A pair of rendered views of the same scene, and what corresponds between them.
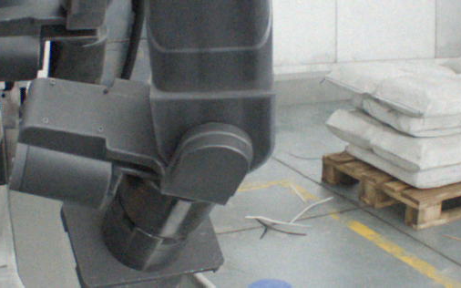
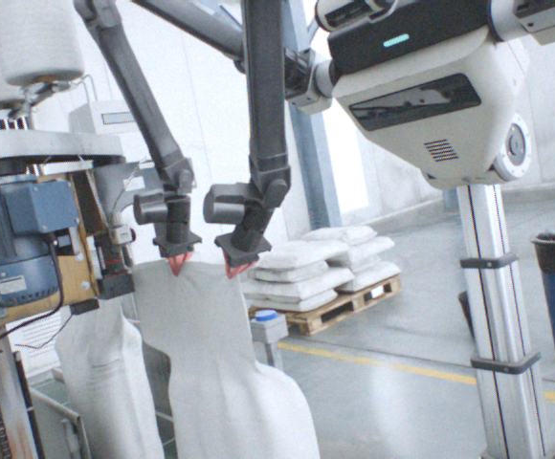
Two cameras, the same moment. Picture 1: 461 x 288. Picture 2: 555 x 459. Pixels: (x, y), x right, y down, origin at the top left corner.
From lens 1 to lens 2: 59 cm
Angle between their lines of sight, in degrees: 18
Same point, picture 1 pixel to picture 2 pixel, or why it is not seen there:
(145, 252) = (252, 240)
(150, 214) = (255, 221)
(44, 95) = (218, 187)
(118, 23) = not seen: hidden behind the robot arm
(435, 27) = (286, 225)
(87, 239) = (228, 246)
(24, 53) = (160, 208)
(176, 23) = (265, 149)
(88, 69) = (187, 212)
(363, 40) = not seen: hidden behind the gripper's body
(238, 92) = (281, 168)
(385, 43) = not seen: hidden behind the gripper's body
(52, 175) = (226, 211)
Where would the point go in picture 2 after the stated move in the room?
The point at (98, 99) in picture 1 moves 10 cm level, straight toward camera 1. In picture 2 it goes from (234, 186) to (256, 184)
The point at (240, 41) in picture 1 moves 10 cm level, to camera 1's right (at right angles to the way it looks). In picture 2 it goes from (281, 152) to (336, 142)
